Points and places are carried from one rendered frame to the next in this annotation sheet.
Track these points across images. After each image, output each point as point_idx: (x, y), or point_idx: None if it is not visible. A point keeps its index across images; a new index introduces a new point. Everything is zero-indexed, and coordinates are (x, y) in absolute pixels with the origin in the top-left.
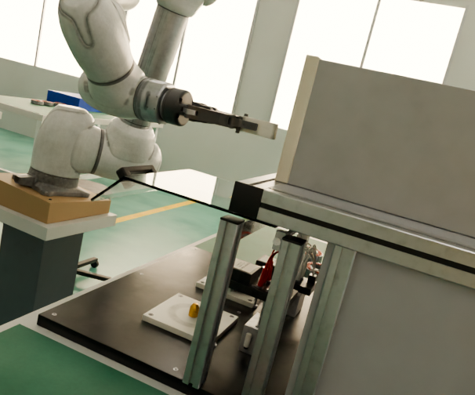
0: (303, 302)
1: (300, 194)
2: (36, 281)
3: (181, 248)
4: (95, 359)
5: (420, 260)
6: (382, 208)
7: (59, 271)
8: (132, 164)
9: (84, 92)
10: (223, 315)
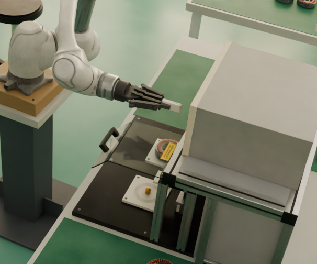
0: None
1: (193, 171)
2: (32, 144)
3: (128, 116)
4: (106, 231)
5: (242, 205)
6: (233, 168)
7: (43, 132)
8: None
9: None
10: None
